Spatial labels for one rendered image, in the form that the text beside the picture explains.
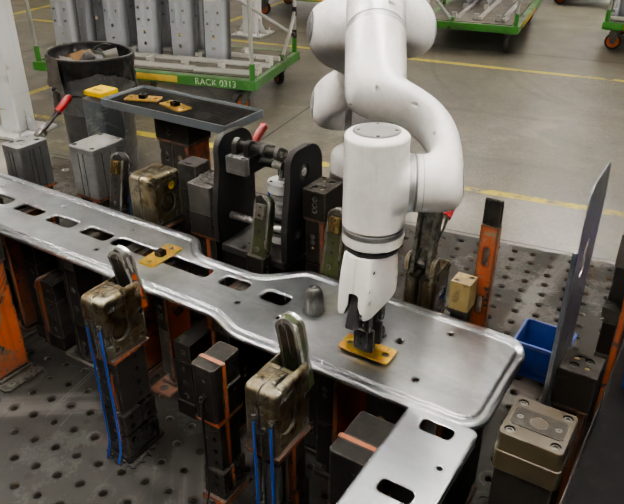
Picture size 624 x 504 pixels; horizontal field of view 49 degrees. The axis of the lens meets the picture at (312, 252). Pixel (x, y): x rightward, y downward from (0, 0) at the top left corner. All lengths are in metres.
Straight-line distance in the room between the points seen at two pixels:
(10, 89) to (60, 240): 3.75
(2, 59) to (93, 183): 3.56
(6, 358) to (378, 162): 0.97
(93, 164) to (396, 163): 0.85
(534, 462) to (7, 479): 0.90
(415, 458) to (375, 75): 0.50
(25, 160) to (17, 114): 3.41
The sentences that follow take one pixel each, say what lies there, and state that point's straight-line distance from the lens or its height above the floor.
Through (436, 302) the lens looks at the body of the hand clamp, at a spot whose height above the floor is 0.99.
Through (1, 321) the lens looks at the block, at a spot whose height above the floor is 0.84.
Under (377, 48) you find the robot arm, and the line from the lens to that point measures 1.00.
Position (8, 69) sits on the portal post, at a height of 0.46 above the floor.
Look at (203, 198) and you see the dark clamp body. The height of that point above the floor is 1.05.
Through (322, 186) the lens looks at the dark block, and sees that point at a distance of 1.28.
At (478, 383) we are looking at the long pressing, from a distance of 1.02.
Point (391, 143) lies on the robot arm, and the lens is 0.85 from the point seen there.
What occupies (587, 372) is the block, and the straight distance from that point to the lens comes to 0.95.
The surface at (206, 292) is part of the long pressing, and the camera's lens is 1.20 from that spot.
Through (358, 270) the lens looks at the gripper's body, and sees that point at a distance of 0.92.
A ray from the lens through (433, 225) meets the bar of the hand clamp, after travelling 1.12.
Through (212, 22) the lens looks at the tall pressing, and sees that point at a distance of 5.62.
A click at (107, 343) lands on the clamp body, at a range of 1.17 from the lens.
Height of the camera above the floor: 1.64
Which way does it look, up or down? 29 degrees down
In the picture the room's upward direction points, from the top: straight up
